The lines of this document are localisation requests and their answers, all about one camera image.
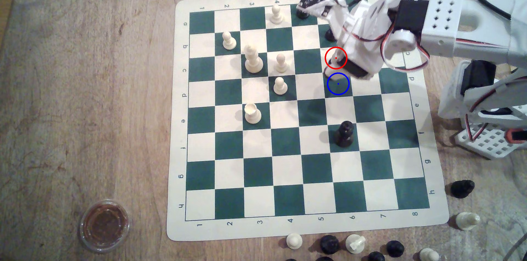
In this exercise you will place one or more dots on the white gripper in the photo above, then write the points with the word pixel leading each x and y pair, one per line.
pixel 354 70

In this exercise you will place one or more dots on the black pawn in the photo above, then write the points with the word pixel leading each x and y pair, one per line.
pixel 329 35
pixel 302 15
pixel 330 63

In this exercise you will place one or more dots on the white grid robot base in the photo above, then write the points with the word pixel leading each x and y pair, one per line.
pixel 490 141

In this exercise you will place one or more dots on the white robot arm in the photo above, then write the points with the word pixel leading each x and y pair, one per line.
pixel 446 18

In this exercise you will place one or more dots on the green and white chess mat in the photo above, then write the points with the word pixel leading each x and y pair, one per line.
pixel 288 170

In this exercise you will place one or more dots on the white chess piece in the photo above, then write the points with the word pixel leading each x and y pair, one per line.
pixel 428 255
pixel 467 221
pixel 355 244

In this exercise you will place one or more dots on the white pawn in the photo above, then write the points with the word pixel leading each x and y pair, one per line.
pixel 229 43
pixel 294 241
pixel 280 87
pixel 276 16
pixel 281 65

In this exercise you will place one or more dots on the black rook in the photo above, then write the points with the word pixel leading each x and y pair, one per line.
pixel 344 135

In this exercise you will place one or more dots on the tall white bishop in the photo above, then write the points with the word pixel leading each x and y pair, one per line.
pixel 253 63

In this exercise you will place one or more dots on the white rook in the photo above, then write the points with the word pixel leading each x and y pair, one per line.
pixel 252 115

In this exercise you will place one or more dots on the black knight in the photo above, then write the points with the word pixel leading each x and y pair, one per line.
pixel 462 189

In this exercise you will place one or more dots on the orange clamp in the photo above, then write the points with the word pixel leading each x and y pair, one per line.
pixel 517 135

